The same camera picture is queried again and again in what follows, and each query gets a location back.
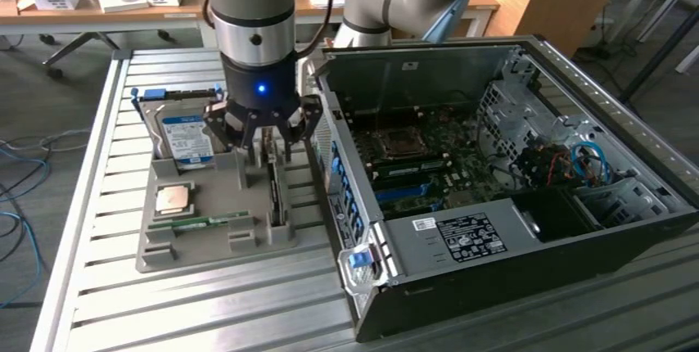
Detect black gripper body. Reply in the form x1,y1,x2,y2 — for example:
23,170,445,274
220,56,302,124

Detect black graphics card metal bracket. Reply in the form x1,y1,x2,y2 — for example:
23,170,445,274
260,126,290,230

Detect hard disk with blue caddy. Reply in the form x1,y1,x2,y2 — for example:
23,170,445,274
129,83,230,172

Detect CPU socket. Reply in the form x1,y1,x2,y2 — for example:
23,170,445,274
369,125,430,160

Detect grey plastic parts rack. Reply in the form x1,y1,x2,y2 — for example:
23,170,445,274
134,112,300,274

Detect CPU chip metal lid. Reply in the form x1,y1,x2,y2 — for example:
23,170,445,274
153,185,192,217

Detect wooden office desk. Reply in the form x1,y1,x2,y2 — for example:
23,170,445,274
198,0,501,48
0,0,220,79

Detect green RAM stick white label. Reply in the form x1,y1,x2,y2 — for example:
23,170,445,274
372,158,448,179

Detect blue expansion slot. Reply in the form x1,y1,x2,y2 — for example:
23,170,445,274
374,183,436,202

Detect green motherboard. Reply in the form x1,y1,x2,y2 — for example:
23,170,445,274
348,104,522,221

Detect blue case latch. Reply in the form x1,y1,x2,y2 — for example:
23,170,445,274
346,246,378,272

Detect grey power supply unit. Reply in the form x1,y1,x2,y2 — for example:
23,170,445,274
380,198,542,278

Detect black plastic shroud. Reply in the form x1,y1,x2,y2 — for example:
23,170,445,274
510,187,605,245

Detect open black PC case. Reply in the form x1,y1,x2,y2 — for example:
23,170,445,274
297,34,699,344

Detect silver disk bay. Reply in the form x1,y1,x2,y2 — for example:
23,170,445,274
572,175,672,228

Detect white table leg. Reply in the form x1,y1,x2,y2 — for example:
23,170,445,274
673,38,699,75

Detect black camera cable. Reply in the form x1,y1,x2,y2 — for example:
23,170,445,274
292,0,353,48

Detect white loose cable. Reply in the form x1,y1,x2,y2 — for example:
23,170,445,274
0,128,93,156

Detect blue network cable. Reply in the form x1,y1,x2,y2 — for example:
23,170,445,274
0,138,54,311

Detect red wire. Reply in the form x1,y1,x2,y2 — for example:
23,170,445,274
549,151,581,184

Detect blue wire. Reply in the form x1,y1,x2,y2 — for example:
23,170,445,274
569,140,613,186

